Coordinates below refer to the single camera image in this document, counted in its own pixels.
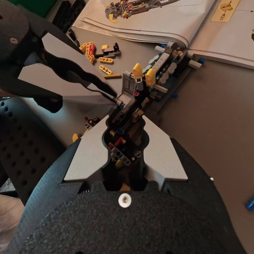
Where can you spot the yellow red lego assembly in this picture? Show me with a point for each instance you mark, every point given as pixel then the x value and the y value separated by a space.
pixel 88 49

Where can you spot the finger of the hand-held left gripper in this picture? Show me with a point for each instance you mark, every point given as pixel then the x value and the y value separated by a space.
pixel 65 47
pixel 49 79

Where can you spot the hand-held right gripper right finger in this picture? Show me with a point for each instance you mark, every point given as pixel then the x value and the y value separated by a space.
pixel 164 156

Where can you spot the yellow lego beam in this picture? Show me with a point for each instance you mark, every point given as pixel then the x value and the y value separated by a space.
pixel 106 60
pixel 105 69

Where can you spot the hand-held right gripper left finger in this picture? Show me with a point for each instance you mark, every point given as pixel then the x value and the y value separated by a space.
pixel 87 156

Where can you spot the black ribbed parts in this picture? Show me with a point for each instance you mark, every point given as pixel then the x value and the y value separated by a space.
pixel 69 13

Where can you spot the open lego instruction booklet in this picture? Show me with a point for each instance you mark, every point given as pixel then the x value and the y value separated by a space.
pixel 158 25

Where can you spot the black perforated pad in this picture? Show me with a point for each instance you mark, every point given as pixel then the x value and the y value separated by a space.
pixel 23 148

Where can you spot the yellow lego axle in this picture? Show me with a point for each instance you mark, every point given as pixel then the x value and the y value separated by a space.
pixel 112 76

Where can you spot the green object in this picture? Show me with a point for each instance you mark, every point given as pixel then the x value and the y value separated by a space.
pixel 39 6

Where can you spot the black yellow lego vehicle model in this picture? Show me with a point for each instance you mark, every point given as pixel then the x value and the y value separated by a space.
pixel 138 95

